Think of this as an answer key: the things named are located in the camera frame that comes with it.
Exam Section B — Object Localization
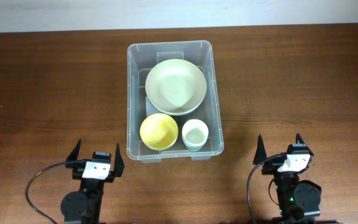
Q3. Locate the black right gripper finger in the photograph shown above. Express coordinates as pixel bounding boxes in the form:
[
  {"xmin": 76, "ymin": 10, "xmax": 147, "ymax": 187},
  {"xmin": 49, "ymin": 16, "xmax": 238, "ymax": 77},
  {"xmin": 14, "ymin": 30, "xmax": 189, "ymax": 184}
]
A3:
[
  {"xmin": 296, "ymin": 133, "xmax": 314, "ymax": 156},
  {"xmin": 253, "ymin": 135, "xmax": 267, "ymax": 165}
]

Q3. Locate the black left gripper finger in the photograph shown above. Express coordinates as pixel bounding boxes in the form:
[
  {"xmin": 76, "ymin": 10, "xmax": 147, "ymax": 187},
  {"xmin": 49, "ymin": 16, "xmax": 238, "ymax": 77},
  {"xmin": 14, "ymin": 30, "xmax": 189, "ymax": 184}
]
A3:
[
  {"xmin": 113, "ymin": 143, "xmax": 125, "ymax": 177},
  {"xmin": 66, "ymin": 139, "xmax": 81, "ymax": 162}
]

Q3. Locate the yellow small bowl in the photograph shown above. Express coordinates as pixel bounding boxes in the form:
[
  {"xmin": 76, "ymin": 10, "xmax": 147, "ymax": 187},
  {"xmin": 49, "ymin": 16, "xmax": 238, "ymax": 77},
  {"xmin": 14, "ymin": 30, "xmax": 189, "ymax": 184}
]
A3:
[{"xmin": 140, "ymin": 113, "xmax": 178, "ymax": 151}]

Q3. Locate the mint green cup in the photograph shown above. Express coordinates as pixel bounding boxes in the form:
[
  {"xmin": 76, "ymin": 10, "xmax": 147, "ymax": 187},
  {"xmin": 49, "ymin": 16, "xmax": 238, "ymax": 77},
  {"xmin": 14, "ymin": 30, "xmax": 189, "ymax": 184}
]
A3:
[{"xmin": 186, "ymin": 146, "xmax": 203, "ymax": 152}]

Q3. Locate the cream white cup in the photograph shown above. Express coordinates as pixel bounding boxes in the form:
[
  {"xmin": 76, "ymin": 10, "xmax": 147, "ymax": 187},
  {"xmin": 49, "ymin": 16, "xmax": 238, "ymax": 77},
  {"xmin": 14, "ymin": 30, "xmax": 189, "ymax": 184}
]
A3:
[{"xmin": 182, "ymin": 119, "xmax": 209, "ymax": 143}]

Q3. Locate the cream bowl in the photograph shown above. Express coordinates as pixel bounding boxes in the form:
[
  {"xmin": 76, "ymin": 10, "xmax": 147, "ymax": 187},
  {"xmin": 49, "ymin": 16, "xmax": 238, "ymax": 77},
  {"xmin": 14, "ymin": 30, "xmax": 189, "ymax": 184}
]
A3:
[{"xmin": 145, "ymin": 59, "xmax": 207, "ymax": 113}]

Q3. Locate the grey cup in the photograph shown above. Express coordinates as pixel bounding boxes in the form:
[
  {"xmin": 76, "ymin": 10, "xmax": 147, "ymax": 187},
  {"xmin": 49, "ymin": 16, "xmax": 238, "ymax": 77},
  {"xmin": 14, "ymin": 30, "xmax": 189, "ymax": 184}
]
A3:
[{"xmin": 183, "ymin": 139, "xmax": 206, "ymax": 147}]

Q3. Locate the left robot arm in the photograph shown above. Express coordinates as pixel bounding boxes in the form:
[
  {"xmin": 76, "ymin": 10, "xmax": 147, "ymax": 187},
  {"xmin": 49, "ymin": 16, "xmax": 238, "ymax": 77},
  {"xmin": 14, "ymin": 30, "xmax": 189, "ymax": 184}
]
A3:
[{"xmin": 60, "ymin": 140, "xmax": 124, "ymax": 224}]

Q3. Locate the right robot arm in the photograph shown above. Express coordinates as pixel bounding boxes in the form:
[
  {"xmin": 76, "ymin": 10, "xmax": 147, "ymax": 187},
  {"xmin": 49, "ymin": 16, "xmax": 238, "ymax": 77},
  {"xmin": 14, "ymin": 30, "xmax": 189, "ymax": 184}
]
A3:
[{"xmin": 249, "ymin": 134, "xmax": 322, "ymax": 223}]

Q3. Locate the clear plastic storage container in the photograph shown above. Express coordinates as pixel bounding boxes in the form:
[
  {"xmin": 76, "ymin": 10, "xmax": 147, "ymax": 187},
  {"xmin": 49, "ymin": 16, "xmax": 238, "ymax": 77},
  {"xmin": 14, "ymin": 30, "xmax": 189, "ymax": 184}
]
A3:
[{"xmin": 126, "ymin": 40, "xmax": 224, "ymax": 163}]

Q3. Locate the white paper label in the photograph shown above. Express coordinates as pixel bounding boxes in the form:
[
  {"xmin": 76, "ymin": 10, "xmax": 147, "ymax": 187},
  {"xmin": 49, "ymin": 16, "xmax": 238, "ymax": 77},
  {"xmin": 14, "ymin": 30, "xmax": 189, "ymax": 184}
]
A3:
[{"xmin": 145, "ymin": 96, "xmax": 158, "ymax": 117}]

